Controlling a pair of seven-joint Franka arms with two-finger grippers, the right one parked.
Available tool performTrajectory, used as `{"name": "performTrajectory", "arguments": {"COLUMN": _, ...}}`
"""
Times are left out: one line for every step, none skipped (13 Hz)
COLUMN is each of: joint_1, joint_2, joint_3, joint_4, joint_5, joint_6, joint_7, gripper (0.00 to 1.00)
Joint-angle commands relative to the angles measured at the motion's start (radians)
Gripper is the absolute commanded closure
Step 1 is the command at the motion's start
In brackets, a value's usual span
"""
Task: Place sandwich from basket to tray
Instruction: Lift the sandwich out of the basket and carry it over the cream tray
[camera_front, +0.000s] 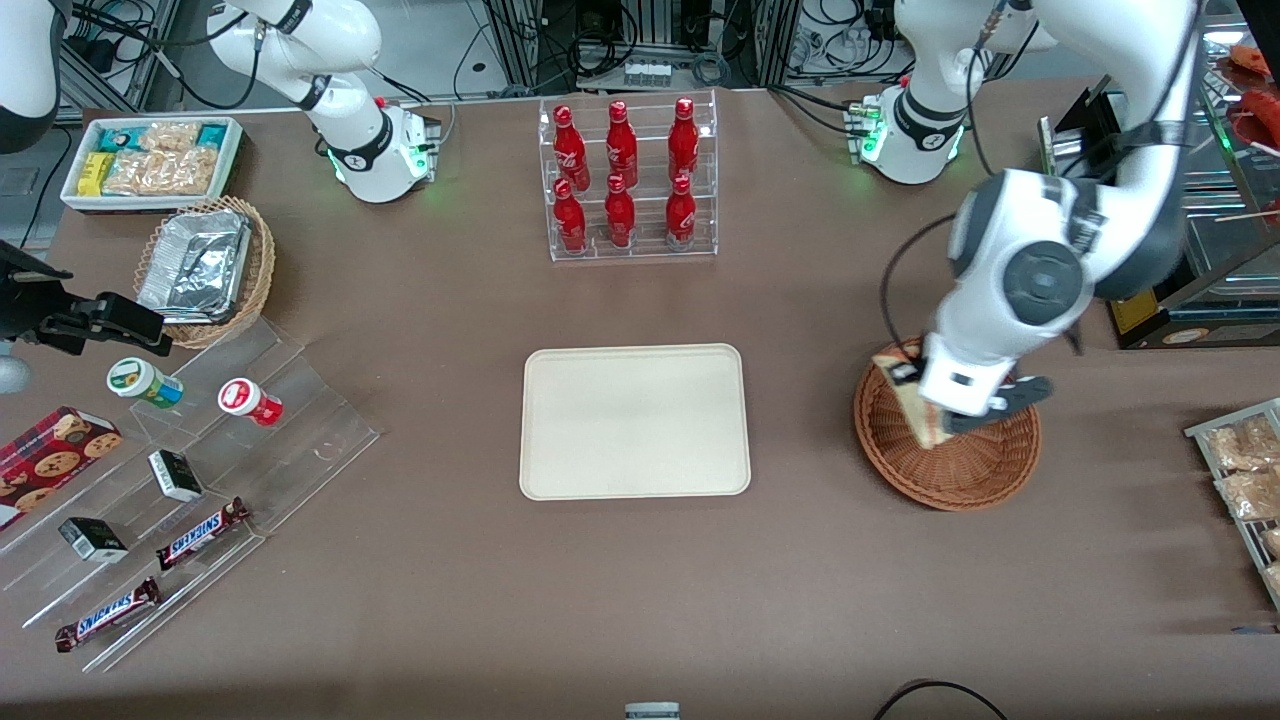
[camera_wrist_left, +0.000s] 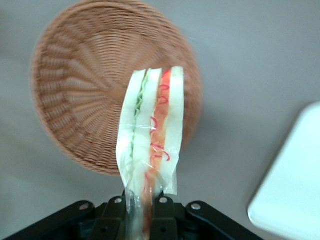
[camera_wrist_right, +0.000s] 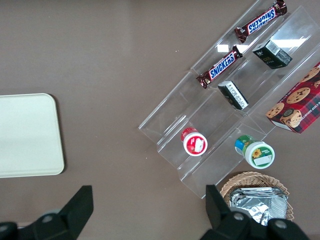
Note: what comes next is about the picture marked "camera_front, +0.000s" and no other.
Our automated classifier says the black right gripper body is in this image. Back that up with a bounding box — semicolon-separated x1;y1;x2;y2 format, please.
0;241;97;347

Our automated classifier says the triangular sandwich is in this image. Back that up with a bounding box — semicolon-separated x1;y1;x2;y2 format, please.
872;345;959;450

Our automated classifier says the round brown wicker basket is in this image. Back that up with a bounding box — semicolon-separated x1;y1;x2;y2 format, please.
853;335;1042;512

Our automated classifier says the light wicker basket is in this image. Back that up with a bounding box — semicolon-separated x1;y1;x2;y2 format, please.
133;196;277;350

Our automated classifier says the cream plastic tray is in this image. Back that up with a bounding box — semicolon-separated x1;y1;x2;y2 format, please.
519;343;752;501

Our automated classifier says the green lid yogurt cup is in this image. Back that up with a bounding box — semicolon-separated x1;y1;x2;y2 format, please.
107;357;185;410

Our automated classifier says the aluminium foil container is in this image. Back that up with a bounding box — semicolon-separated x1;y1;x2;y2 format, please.
137;210;251;323

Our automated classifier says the white plastic bin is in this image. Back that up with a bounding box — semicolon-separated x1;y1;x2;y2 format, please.
60;116;244;213

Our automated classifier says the red plaid cookie box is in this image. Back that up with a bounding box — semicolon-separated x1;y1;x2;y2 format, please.
0;406;123;531

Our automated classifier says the red lid yogurt cup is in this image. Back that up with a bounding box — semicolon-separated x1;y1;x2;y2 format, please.
218;378;284;428

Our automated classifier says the large clear cracker bag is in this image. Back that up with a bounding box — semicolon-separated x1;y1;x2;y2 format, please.
105;147;221;197

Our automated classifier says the small black box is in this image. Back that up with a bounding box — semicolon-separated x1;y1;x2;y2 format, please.
148;450;204;503
58;517;129;563

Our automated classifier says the small clear cracker bag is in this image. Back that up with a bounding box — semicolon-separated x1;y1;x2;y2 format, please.
140;121;201;153

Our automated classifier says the clear acrylic stepped shelf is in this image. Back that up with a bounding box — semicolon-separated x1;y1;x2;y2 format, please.
0;315;381;673

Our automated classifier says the Snickers chocolate bar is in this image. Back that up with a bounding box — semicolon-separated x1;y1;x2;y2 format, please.
155;497;250;572
55;577;161;653

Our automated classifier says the black food warmer case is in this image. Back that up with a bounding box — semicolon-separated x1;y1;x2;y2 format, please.
1040;40;1280;351

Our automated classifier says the red cola bottle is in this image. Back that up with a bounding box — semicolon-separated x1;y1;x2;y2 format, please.
553;104;591;192
665;174;697;248
668;97;700;186
604;174;637;249
606;100;639;189
553;178;588;254

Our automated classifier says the clear acrylic bottle rack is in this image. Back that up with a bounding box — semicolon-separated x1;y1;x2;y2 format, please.
538;88;719;264

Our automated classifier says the grey wire rack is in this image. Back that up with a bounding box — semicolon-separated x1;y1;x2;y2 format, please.
1184;398;1280;611

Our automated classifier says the black table edge cable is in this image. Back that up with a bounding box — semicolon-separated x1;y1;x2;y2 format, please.
872;680;1011;720

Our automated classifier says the aluminium equipment frame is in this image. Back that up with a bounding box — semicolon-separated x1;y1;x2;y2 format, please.
485;0;801;93

